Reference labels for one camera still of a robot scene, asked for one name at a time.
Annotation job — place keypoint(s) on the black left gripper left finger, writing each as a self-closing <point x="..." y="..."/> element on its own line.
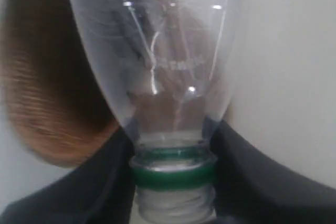
<point x="100" y="190"/>

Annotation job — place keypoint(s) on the brown woven wicker basket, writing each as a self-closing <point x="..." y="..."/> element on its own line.
<point x="51" y="97"/>

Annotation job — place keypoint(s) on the clear plastic water bottle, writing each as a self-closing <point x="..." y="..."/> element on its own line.
<point x="160" y="65"/>

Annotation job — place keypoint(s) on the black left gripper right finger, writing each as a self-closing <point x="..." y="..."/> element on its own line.
<point x="252" y="188"/>

